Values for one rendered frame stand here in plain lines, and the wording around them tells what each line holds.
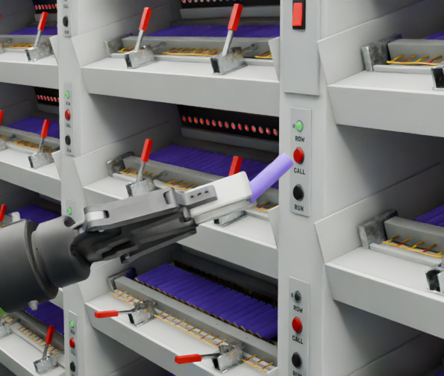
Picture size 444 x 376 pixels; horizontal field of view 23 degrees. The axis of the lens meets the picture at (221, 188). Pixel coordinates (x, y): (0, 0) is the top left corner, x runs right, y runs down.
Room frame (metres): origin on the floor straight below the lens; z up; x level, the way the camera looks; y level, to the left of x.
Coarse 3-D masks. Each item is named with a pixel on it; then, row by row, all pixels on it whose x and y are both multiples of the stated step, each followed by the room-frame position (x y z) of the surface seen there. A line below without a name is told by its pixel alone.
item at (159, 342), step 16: (144, 256) 1.86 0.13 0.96; (160, 256) 1.87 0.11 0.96; (208, 256) 1.78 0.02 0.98; (96, 272) 1.81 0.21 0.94; (112, 272) 1.83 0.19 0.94; (128, 272) 1.82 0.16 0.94; (144, 272) 1.86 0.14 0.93; (256, 272) 1.65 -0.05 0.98; (80, 288) 1.80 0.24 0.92; (96, 288) 1.81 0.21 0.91; (112, 288) 1.81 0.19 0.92; (96, 304) 1.78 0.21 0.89; (112, 304) 1.76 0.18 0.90; (128, 304) 1.74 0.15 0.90; (96, 320) 1.78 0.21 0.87; (112, 320) 1.71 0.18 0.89; (128, 320) 1.68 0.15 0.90; (160, 320) 1.64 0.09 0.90; (112, 336) 1.73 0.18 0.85; (128, 336) 1.66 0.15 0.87; (144, 336) 1.60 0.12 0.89; (160, 336) 1.58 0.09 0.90; (176, 336) 1.57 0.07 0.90; (192, 336) 1.55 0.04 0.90; (144, 352) 1.62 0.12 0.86; (160, 352) 1.56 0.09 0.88; (176, 352) 1.51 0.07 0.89; (192, 352) 1.50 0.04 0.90; (208, 352) 1.49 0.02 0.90; (176, 368) 1.53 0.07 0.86; (192, 368) 1.48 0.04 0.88; (208, 368) 1.44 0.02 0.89; (240, 368) 1.41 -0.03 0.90; (256, 368) 1.40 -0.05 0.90
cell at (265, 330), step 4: (272, 324) 1.48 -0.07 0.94; (276, 324) 1.48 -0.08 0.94; (264, 328) 1.47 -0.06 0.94; (268, 328) 1.47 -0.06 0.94; (272, 328) 1.47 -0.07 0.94; (276, 328) 1.47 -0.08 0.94; (256, 332) 1.47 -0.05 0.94; (260, 332) 1.46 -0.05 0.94; (264, 332) 1.46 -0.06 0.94; (268, 332) 1.46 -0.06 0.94; (272, 332) 1.47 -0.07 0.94; (276, 332) 1.47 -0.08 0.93; (260, 336) 1.46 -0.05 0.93; (264, 336) 1.46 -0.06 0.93; (268, 336) 1.46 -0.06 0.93; (272, 336) 1.47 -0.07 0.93
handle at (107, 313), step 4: (136, 304) 1.65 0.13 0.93; (136, 308) 1.65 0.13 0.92; (96, 312) 1.62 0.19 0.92; (100, 312) 1.62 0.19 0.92; (104, 312) 1.62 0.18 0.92; (108, 312) 1.63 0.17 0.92; (112, 312) 1.63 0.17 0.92; (116, 312) 1.63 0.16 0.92; (120, 312) 1.64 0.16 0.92; (124, 312) 1.64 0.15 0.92; (128, 312) 1.64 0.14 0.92; (132, 312) 1.65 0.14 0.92; (96, 316) 1.62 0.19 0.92; (100, 316) 1.62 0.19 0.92; (104, 316) 1.62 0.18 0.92; (108, 316) 1.62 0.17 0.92; (112, 316) 1.63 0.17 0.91
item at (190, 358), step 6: (222, 348) 1.42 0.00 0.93; (192, 354) 1.41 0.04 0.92; (198, 354) 1.41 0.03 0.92; (204, 354) 1.42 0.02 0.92; (210, 354) 1.42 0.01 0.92; (216, 354) 1.42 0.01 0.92; (180, 360) 1.39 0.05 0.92; (186, 360) 1.39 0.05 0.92; (192, 360) 1.40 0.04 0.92; (198, 360) 1.40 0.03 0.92
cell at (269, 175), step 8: (280, 160) 1.16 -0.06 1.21; (288, 160) 1.16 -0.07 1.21; (272, 168) 1.16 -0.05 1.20; (280, 168) 1.16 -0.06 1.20; (288, 168) 1.16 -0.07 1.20; (256, 176) 1.16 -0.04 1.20; (264, 176) 1.16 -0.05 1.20; (272, 176) 1.16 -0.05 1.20; (280, 176) 1.16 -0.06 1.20; (256, 184) 1.15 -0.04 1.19; (264, 184) 1.15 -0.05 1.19; (256, 192) 1.15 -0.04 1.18; (248, 200) 1.16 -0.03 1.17
